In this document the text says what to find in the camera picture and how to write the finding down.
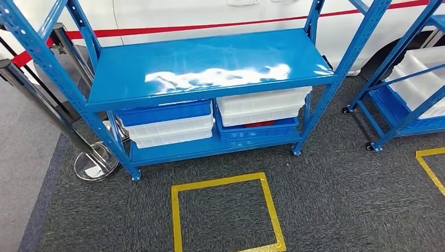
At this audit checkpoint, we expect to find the blue metal shelf rack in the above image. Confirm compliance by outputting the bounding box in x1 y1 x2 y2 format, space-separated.
0 0 394 182

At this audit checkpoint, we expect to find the blue wheeled shelf rack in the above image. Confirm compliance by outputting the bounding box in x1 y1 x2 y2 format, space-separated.
342 0 445 153

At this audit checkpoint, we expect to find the blue plastic bin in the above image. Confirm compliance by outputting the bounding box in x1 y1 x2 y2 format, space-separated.
215 104 300 142
373 85 445 137
114 99 214 128

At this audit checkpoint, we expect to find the small red item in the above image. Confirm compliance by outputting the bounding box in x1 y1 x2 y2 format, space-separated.
243 120 277 129

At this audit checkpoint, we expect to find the yellow floor tape square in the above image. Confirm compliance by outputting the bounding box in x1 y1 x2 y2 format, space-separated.
171 173 287 252

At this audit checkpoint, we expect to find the white car with red stripe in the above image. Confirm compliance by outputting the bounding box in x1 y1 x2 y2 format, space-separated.
0 0 445 77

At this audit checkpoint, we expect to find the red stanchion belt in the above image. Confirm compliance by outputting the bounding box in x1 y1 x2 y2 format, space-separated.
12 37 55 68

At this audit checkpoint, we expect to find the chrome stanchion post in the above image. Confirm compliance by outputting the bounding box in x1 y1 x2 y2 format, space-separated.
0 58 121 183
51 22 130 143

